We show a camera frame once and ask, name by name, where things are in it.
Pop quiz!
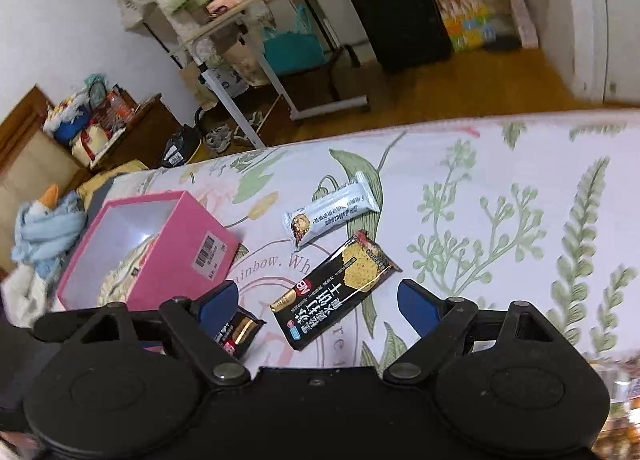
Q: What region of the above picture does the black cracker pack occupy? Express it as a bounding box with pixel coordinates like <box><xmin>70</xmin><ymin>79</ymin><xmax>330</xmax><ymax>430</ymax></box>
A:
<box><xmin>214</xmin><ymin>307</ymin><xmax>266</xmax><ymax>360</ymax></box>
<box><xmin>270</xmin><ymin>229</ymin><xmax>400</xmax><ymax>352</ymax></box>

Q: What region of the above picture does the clear peanut bag small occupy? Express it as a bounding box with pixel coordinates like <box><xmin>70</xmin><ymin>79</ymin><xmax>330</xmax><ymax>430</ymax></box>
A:
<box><xmin>589</xmin><ymin>354</ymin><xmax>640</xmax><ymax>460</ymax></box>

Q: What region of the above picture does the white door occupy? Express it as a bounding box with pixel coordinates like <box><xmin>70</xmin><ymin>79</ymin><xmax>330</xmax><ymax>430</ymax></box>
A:
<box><xmin>541</xmin><ymin>0</ymin><xmax>639</xmax><ymax>105</ymax></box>

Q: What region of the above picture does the black suitcase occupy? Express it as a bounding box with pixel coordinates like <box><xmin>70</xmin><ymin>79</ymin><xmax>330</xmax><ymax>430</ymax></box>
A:
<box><xmin>350</xmin><ymin>0</ymin><xmax>454</xmax><ymax>73</ymax></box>

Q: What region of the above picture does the brown paper bag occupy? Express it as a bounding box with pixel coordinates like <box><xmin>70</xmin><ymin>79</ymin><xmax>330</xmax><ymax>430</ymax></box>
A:
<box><xmin>180</xmin><ymin>61</ymin><xmax>218</xmax><ymax>111</ymax></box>

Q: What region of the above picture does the floral bed sheet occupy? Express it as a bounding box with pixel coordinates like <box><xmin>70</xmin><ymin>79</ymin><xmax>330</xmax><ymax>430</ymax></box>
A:
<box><xmin>91</xmin><ymin>110</ymin><xmax>639</xmax><ymax>369</ymax></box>

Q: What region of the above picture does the wooden nightstand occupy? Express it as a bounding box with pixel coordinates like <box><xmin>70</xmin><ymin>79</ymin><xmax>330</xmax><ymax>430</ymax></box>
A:
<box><xmin>70</xmin><ymin>94</ymin><xmax>181</xmax><ymax>172</ymax></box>

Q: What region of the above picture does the wooden rolling desk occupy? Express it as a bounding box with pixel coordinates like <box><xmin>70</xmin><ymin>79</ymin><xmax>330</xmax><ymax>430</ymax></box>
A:
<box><xmin>175</xmin><ymin>0</ymin><xmax>370</xmax><ymax>149</ymax></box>

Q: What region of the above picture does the teal shopping bag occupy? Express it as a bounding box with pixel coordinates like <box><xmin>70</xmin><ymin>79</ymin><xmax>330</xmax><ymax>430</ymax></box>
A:
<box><xmin>262</xmin><ymin>6</ymin><xmax>326</xmax><ymax>75</ymax></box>

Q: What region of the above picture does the blue goose plush toy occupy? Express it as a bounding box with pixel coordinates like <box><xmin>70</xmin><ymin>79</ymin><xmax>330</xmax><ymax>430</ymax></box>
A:
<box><xmin>11</xmin><ymin>191</ymin><xmax>87</xmax><ymax>281</ymax></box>

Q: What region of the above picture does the pink cardboard box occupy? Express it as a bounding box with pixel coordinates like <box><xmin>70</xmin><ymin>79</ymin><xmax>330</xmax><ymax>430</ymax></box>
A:
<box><xmin>56</xmin><ymin>191</ymin><xmax>240</xmax><ymax>310</ymax></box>

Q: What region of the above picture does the silver snack bar top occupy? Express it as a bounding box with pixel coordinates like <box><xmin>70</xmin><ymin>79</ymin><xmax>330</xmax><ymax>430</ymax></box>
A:
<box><xmin>283</xmin><ymin>171</ymin><xmax>380</xmax><ymax>250</ymax></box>

